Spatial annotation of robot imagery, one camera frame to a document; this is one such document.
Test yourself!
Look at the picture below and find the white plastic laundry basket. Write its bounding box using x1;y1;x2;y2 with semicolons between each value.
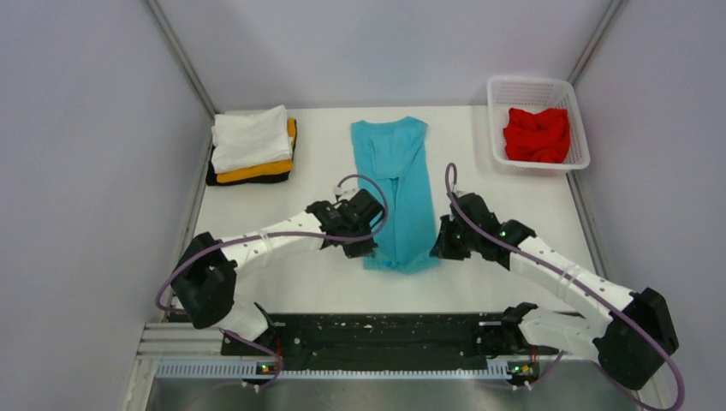
487;75;590;172

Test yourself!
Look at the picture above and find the aluminium rail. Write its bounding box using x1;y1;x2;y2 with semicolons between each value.
487;320;653;360
136;323;223;357

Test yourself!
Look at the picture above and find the white folded t-shirt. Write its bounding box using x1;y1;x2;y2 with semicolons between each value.
211;105;293;174

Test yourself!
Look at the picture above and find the red t-shirt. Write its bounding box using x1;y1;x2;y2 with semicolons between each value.
503;108;571;164

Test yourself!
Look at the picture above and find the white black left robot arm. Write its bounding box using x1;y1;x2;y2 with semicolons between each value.
170;189;385;354

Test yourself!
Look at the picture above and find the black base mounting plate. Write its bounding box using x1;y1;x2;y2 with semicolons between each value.
256;313;556;372

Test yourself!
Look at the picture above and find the aluminium frame post right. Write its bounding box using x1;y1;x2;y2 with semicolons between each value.
567;0;628;86

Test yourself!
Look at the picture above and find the aluminium frame post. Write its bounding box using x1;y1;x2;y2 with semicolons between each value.
567;0;628;86
142;0;217;119

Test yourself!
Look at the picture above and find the turquoise t-shirt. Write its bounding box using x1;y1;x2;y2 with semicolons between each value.
351;116;440;275

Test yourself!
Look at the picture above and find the white cable duct strip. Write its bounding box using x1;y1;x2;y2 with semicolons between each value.
156;360;511;380

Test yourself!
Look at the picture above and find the aluminium rail right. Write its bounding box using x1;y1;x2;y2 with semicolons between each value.
487;320;653;360

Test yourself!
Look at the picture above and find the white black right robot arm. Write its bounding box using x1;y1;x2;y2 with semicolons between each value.
431;193;680;390

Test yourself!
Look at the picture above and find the aluminium rail left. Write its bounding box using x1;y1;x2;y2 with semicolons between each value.
136;323;223;357

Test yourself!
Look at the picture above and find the black folded t-shirt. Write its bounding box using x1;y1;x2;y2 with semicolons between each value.
205;146;291;188

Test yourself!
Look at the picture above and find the aluminium frame post left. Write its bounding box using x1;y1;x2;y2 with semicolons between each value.
142;0;217;119

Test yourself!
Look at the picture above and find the yellow folded t-shirt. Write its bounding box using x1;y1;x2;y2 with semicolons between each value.
215;117;298;185

